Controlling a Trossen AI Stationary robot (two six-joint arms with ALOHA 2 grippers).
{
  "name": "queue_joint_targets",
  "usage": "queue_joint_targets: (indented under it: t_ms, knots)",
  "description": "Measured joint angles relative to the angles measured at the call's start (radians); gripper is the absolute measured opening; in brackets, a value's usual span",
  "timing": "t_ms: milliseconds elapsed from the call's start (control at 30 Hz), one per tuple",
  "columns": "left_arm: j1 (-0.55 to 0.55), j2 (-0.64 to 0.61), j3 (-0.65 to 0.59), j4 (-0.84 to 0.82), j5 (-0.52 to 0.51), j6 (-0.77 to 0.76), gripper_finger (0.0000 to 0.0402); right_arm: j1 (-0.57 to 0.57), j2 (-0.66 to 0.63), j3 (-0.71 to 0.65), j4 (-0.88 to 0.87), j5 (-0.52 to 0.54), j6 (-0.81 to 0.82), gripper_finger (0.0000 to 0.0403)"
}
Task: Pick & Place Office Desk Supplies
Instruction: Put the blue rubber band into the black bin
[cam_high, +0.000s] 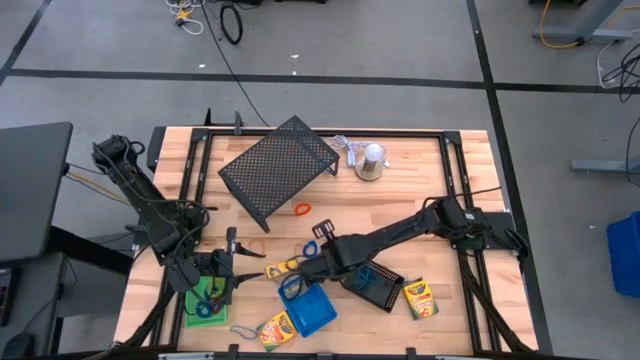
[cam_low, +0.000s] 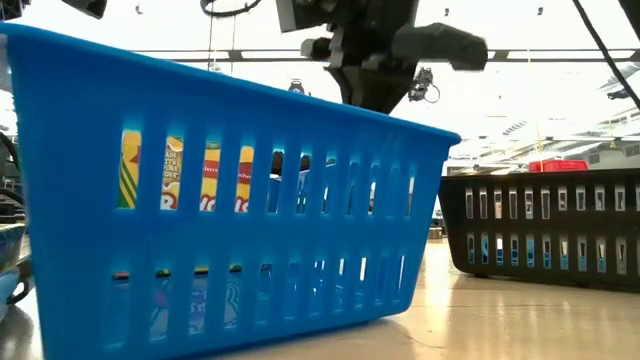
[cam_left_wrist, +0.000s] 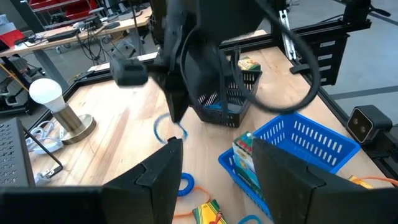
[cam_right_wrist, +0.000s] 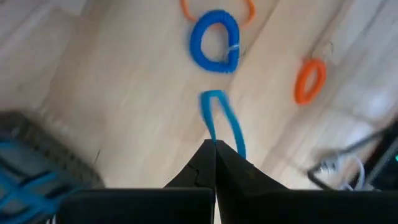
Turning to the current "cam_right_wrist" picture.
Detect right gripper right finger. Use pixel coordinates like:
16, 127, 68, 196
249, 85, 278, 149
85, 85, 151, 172
216, 139, 398, 224

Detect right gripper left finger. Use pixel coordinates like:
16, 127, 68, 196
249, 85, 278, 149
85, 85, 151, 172
55, 139, 216, 224

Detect black plastic slotted basket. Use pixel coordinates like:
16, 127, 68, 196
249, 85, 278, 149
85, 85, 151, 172
0, 110, 105, 224

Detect blue rubber band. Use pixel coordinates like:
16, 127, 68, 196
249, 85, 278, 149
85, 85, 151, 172
0, 136, 81, 224
198, 89, 247, 160

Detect orange coil wristband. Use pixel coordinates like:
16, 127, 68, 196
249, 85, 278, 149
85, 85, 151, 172
294, 58, 327, 106

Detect blue coil wristband with ring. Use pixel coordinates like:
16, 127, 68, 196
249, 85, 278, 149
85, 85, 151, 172
188, 9, 242, 75

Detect orange rubber band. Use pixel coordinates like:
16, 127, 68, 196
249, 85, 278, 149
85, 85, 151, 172
180, 0, 256, 27

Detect white lamp cable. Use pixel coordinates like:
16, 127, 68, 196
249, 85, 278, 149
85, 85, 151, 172
320, 154, 366, 190

